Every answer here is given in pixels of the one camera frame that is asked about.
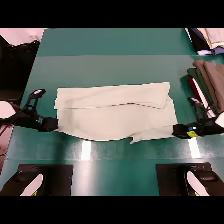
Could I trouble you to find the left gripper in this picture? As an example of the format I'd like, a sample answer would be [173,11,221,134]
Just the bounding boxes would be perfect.
[39,116,60,133]

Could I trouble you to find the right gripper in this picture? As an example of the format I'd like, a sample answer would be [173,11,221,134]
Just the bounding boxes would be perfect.
[171,122,202,140]

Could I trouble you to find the white shirt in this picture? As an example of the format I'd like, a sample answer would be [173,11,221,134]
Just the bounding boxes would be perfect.
[54,81,179,145]

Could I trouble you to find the red garment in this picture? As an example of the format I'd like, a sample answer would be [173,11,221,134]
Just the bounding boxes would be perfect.
[188,76,205,102]

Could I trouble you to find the dark green garment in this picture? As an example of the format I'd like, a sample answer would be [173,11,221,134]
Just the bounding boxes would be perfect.
[180,67,215,109]

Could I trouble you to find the brown garment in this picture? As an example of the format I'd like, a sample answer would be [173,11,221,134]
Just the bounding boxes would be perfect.
[192,59,224,115]

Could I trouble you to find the heap of clothes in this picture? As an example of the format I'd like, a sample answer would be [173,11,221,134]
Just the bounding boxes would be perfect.
[184,28,224,56]

